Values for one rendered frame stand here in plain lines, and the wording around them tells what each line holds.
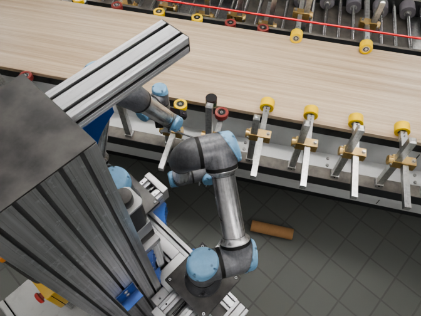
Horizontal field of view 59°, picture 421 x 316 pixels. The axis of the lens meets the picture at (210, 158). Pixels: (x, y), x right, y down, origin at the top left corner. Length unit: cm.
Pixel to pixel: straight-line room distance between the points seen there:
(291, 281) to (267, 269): 18
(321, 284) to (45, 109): 230
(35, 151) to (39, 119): 7
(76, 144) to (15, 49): 216
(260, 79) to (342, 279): 146
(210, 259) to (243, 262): 12
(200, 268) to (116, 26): 190
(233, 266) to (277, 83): 131
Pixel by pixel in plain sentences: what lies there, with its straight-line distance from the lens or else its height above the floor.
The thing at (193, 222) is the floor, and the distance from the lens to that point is 279.
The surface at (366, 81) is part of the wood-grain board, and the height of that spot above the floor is 90.
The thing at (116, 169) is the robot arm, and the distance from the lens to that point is 157.
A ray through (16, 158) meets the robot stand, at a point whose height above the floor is 203.
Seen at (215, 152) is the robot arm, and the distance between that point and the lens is 125.
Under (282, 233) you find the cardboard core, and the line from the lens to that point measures 273.
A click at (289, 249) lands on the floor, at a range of 278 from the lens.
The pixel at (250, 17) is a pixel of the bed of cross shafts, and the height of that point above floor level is 71.
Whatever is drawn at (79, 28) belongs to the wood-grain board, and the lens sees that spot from 284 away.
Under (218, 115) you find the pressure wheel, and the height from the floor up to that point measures 91.
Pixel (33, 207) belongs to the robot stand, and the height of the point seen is 198.
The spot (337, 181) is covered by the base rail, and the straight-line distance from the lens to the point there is 227.
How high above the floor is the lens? 258
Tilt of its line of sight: 58 degrees down
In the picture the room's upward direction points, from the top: straight up
